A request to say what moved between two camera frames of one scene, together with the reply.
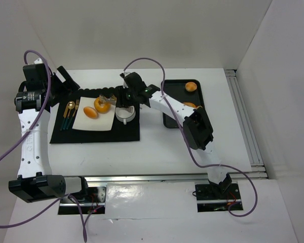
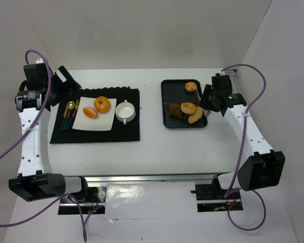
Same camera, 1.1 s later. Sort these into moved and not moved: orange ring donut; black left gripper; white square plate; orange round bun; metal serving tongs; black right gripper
Moved: black right gripper; metal serving tongs
Not moved: orange round bun; black left gripper; orange ring donut; white square plate
